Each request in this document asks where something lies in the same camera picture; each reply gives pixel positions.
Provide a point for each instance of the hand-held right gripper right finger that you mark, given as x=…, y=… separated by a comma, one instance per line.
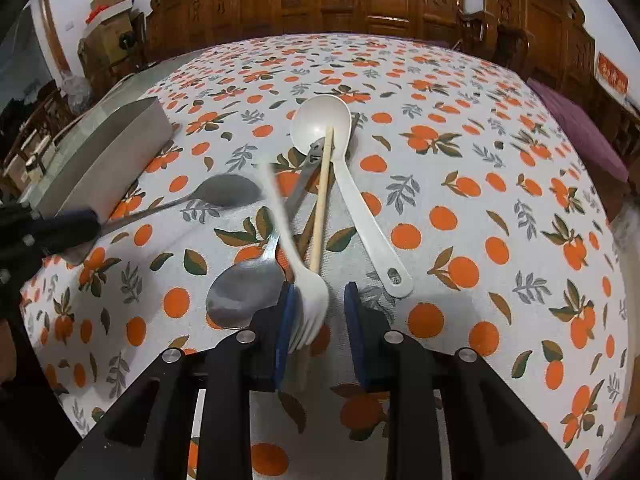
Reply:
x=357, y=340

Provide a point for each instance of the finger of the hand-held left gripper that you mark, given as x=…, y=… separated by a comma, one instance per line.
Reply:
x=67, y=232

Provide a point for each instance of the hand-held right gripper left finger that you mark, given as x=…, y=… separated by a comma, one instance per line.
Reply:
x=285, y=330

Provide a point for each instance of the white plastic fork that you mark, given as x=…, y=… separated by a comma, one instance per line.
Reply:
x=307, y=305

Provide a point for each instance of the rectangular metal tray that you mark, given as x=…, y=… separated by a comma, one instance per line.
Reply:
x=100, y=160

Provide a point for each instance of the small metal spoon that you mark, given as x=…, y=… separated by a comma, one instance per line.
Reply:
x=227, y=191

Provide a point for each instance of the large metal spoon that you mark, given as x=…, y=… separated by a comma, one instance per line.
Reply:
x=245, y=295

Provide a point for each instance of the wooden chair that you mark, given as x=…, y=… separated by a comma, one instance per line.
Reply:
x=35, y=120

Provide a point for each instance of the wooden chopstick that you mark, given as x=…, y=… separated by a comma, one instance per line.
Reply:
x=322, y=195

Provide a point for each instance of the large cardboard box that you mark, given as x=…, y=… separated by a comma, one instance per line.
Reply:
x=107, y=50

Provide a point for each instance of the orange print tablecloth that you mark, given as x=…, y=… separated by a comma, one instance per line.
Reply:
x=450, y=160

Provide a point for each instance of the white plastic ladle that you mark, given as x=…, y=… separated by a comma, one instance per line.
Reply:
x=312, y=120

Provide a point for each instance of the red plastic bag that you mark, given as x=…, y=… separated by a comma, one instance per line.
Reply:
x=96, y=12

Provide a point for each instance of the purple armchair cushion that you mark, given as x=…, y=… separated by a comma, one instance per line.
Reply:
x=585, y=130

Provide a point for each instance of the red gift box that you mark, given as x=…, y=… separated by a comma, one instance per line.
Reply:
x=611, y=72

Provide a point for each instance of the carved wooden armchair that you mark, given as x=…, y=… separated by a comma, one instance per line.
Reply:
x=540, y=5

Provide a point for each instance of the wooden door frame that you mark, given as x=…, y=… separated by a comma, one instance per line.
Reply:
x=52, y=30

